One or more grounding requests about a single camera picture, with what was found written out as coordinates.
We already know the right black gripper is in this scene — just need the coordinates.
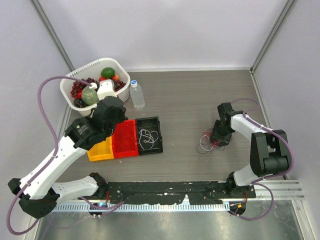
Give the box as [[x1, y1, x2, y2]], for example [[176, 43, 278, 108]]
[[210, 119, 233, 147]]

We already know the purple cable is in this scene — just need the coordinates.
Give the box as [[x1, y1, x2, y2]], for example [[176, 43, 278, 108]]
[[195, 129, 226, 154]]

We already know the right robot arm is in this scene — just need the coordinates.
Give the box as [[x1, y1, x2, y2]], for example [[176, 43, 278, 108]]
[[209, 102, 293, 198]]

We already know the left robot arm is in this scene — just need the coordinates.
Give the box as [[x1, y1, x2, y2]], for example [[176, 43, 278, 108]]
[[8, 96, 127, 219]]

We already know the black plastic bin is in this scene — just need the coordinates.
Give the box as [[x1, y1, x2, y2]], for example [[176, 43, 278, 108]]
[[135, 116, 163, 156]]

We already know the clear water bottle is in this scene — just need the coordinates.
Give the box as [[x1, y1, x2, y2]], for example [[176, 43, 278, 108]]
[[129, 80, 145, 111]]

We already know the red plastic bin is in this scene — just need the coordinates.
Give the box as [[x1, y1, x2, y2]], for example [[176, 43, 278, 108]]
[[111, 119, 139, 159]]

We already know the red cherry cluster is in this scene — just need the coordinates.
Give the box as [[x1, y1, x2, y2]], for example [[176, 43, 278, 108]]
[[99, 74, 126, 92]]

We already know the yellow plastic bin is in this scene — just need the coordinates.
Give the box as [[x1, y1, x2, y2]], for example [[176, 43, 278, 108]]
[[87, 136, 114, 162]]

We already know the green lime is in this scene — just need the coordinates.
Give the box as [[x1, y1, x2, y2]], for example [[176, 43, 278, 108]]
[[100, 67, 115, 79]]

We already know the green melon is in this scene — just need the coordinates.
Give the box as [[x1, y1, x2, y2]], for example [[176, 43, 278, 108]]
[[81, 86, 100, 106]]

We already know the white plastic basket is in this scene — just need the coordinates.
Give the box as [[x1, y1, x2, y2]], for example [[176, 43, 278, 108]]
[[60, 57, 131, 116]]

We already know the red grape bunch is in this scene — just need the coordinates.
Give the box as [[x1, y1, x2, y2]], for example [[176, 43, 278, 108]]
[[70, 77, 99, 99]]

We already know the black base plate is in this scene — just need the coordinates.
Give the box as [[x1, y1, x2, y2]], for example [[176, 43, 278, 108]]
[[77, 180, 257, 205]]

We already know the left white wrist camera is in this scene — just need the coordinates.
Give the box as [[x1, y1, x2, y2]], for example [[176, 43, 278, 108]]
[[89, 79, 117, 101]]

